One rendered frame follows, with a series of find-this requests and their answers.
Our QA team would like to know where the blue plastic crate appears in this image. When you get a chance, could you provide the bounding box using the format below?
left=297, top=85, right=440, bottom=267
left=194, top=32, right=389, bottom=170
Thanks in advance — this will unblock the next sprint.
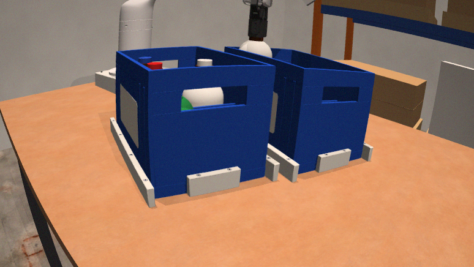
left=224, top=47, right=375, bottom=174
left=116, top=46, right=276, bottom=199

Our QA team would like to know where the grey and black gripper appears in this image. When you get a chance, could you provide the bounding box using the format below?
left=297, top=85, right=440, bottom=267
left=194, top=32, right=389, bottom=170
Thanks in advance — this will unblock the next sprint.
left=243, top=0, right=273, bottom=38

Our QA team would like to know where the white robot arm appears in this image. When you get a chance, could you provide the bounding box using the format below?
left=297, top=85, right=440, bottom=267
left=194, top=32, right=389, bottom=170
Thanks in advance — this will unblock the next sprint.
left=118, top=0, right=156, bottom=51

